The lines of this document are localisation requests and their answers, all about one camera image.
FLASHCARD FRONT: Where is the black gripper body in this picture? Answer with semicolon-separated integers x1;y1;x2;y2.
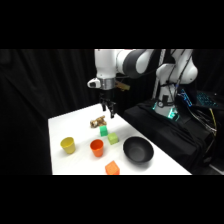
98;89;116;105

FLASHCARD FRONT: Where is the red cube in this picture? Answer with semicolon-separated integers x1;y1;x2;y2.
104;160;121;176

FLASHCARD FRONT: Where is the light green cube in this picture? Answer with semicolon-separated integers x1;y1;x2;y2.
107;132;120;146

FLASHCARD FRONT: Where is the orange cup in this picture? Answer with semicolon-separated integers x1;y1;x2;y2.
89;138;105;158

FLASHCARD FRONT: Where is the black bowl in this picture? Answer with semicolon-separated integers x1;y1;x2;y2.
122;135;155;165

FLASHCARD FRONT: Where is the yellow cup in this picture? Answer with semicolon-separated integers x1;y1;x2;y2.
59;136;76;155

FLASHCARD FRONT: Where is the black draped robot stand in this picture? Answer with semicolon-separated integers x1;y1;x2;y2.
122;99;216;175

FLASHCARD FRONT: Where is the black curtain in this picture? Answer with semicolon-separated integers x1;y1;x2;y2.
0;49;224;175

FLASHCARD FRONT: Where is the black device with cyan lights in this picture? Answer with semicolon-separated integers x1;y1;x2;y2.
195;91;219;108

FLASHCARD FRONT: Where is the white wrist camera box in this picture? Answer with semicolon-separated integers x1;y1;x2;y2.
87;77;102;90

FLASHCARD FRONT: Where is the brown wrist mount block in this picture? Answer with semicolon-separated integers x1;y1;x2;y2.
114;80;131;92

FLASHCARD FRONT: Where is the blue cable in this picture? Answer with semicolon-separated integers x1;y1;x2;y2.
178;87;194;108

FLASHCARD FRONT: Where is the yellow cable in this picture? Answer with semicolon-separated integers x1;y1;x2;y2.
208;108;218;137

